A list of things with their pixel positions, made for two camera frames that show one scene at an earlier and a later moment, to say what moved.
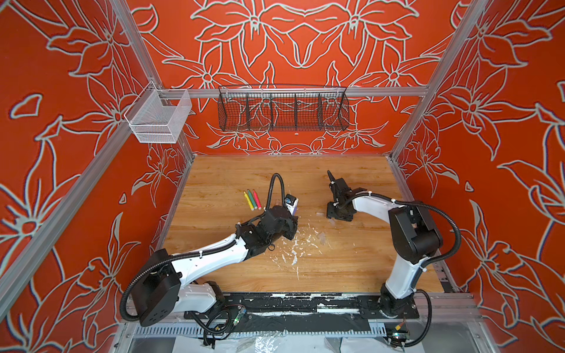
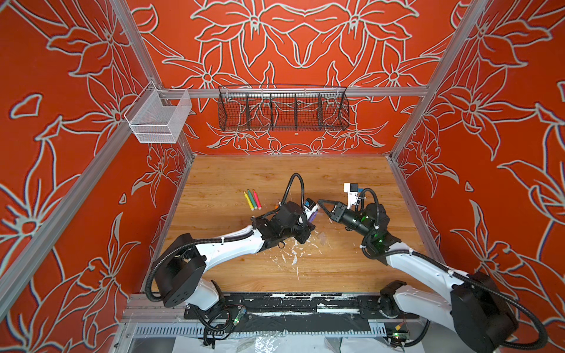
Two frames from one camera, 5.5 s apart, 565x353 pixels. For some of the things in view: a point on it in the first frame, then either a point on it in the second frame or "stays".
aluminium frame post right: (441, 75) stays
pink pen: (257, 199) stays
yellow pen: (248, 200) stays
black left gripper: (292, 226) → (305, 230)
